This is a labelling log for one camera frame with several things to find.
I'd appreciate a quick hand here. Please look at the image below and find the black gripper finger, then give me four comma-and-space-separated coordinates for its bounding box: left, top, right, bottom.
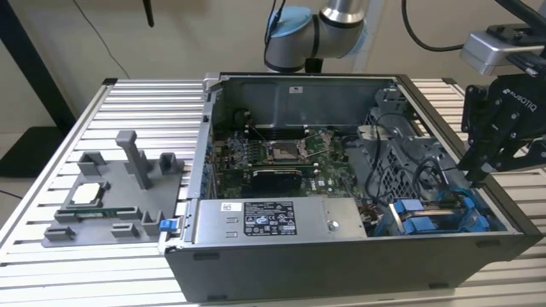
457, 83, 498, 189
490, 136, 546, 173

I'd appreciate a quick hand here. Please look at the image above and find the blue disk wire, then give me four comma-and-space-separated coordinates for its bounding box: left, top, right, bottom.
438, 187, 476, 202

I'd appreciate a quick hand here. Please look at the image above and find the black disk wire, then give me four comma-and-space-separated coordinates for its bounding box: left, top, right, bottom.
416, 159, 449, 205

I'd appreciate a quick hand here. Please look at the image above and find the blue plastic disk carrier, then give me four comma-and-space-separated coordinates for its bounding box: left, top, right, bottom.
404, 217, 488, 233

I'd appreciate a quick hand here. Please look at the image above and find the gray disk bay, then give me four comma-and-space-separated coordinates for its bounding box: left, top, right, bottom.
373, 191, 492, 237

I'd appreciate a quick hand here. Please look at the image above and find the gray perforated metal cage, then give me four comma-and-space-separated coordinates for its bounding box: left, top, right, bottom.
358, 107, 460, 201

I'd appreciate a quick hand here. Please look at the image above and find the green motherboard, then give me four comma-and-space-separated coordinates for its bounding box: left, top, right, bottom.
211, 127, 364, 198

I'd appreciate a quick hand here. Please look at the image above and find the CPU socket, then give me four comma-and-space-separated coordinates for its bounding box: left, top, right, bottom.
263, 139, 309, 161

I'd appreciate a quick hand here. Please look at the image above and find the black graphics card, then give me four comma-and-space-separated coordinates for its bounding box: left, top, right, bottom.
251, 168, 305, 196

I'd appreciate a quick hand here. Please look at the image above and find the black open PC case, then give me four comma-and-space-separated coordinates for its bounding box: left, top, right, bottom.
158, 72, 545, 303

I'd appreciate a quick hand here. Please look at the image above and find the silver power supply unit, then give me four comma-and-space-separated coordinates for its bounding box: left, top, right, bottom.
191, 196, 369, 244

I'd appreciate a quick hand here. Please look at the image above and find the gray plastic parts rack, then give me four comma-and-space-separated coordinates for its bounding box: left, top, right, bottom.
41, 129, 187, 249

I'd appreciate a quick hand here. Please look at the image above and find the green RAM stick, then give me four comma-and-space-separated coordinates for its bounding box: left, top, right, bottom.
75, 207, 134, 221

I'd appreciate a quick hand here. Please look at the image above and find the silver CPU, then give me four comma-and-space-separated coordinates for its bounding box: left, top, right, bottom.
70, 184, 106, 204

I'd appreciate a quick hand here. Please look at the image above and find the black flat floor base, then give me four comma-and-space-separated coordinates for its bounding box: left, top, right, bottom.
0, 126, 66, 178

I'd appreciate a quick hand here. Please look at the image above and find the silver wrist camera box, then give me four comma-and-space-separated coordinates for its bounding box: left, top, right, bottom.
460, 24, 546, 77

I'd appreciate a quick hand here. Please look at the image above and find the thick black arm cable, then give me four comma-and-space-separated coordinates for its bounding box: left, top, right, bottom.
401, 0, 469, 51

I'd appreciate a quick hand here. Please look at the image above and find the black hanging strap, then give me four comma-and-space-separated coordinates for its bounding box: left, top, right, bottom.
142, 0, 155, 28

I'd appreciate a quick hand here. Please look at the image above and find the black slanted post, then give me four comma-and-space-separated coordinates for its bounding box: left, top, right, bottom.
0, 0, 78, 129

